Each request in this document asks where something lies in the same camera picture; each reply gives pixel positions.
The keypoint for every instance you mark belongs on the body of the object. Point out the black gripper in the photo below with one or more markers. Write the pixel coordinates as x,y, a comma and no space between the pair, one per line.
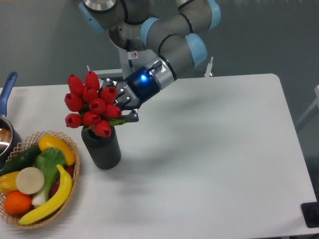
132,92

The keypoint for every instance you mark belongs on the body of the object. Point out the red tulip bouquet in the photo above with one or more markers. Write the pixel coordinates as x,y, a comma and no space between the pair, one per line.
92,107

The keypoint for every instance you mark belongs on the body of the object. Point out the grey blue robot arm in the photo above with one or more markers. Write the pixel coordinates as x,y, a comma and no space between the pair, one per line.
111,12

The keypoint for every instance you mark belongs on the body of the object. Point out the dark grey ribbed vase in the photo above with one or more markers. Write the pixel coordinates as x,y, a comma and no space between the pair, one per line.
104,151

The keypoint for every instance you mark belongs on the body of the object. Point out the dark red vegetable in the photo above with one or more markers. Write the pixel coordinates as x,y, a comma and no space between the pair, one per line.
54,188

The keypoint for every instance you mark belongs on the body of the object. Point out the green bok choy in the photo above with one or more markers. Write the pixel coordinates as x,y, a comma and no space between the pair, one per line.
46,162

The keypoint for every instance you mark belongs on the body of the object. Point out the yellow banana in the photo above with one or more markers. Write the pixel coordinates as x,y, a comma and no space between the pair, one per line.
54,203

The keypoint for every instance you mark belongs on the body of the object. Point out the green cucumber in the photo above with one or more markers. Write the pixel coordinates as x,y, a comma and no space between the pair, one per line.
21,161

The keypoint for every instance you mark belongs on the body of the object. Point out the beige round disc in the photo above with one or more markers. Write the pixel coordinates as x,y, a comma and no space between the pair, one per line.
30,180

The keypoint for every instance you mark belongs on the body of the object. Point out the yellow bell pepper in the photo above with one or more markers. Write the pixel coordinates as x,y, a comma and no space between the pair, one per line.
7,182

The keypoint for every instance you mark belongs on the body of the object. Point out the orange fruit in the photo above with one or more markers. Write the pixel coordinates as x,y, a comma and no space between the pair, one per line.
17,203

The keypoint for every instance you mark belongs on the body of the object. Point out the woven wicker basket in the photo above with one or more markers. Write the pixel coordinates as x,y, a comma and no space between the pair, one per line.
75,162

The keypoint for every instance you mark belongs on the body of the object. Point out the black device at edge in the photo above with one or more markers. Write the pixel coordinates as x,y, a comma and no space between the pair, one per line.
311,214

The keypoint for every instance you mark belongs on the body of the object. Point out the blue handled saucepan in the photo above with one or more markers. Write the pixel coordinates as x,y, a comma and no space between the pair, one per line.
9,138

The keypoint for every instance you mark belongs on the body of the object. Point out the white frame at right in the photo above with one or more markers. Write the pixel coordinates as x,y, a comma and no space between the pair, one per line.
310,111

